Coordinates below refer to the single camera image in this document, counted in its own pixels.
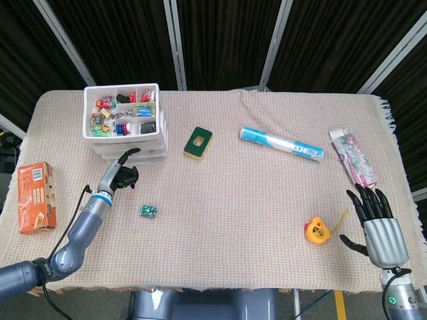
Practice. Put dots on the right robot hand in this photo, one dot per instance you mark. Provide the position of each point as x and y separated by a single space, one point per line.
385 241

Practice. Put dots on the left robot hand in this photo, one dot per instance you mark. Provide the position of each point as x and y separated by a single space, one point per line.
110 176

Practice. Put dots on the clear plastic drawer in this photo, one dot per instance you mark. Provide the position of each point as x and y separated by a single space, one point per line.
110 142
150 150
153 160

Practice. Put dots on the small green circuit board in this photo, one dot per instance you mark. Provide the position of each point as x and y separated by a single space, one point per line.
148 211

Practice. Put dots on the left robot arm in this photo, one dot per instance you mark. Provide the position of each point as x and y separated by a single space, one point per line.
83 226

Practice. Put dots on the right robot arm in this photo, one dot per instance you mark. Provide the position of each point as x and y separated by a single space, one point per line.
402 300

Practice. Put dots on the orange carton box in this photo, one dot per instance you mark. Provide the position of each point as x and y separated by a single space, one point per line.
35 196

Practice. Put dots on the colourful small clips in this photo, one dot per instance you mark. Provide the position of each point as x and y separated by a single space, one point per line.
104 102
100 126

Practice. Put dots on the black square clip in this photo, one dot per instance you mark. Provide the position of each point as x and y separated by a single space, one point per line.
147 128

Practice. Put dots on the small tan block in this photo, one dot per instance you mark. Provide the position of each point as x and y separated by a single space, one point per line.
106 113

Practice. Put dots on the yellow tape measure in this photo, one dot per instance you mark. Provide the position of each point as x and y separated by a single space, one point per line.
317 231

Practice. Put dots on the green blue packet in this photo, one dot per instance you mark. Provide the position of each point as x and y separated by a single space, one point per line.
142 110

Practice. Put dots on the black rubber piece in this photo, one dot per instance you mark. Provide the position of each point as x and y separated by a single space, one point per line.
122 98

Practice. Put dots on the small red clip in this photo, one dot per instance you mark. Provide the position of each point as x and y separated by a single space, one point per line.
132 97

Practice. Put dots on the pink floral packet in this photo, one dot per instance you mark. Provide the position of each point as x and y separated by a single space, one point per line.
357 160

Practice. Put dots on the red white trinket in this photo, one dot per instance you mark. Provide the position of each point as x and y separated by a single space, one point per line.
147 96

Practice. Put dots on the green yellow sponge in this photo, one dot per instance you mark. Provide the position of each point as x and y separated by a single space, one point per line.
198 144

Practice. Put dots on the black device beside table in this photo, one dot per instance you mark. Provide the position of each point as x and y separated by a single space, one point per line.
6 160

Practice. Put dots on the white table leg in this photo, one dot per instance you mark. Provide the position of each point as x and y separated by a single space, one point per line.
296 305

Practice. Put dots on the beige woven tablecloth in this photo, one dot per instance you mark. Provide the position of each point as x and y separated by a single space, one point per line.
217 216

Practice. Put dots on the black curtain panel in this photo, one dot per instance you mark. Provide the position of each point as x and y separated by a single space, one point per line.
333 40
227 40
413 116
116 40
20 60

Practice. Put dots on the blue white plastic roll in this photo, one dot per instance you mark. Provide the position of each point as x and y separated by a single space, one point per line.
280 143

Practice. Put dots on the grey robot torso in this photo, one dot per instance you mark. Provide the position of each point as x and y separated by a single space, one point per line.
207 306

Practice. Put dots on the white plastic drawer organizer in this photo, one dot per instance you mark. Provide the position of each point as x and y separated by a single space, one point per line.
89 111

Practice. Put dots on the grey partition post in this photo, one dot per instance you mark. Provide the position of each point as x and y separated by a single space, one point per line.
276 43
175 43
10 126
393 63
62 36

